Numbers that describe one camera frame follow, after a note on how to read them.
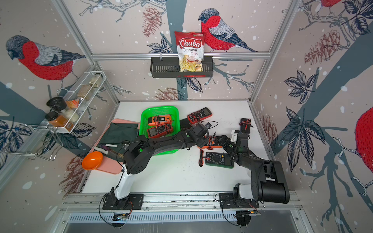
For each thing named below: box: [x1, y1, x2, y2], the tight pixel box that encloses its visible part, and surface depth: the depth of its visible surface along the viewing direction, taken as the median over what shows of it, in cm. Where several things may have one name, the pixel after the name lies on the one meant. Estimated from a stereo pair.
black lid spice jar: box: [46, 96, 68, 112], surface depth 63 cm
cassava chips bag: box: [174, 31, 205, 72], surface depth 85 cm
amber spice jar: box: [44, 111, 74, 133], surface depth 63 cm
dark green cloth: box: [96, 122, 140, 161], surface depth 100 cm
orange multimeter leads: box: [147, 114, 173, 127], surface depth 106 cm
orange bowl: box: [81, 150, 104, 171], surface depth 87 cm
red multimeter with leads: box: [147, 124, 174, 139], surface depth 98 cm
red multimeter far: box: [186, 107, 213, 125], surface depth 109 cm
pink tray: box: [96, 154, 124, 175], surface depth 90 cm
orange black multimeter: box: [197, 135, 223, 150], surface depth 92 cm
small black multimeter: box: [238, 117, 255, 134], surface depth 103 cm
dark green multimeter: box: [204, 151, 234, 169], surface depth 87 cm
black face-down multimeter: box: [179, 117, 192, 130], surface depth 106 cm
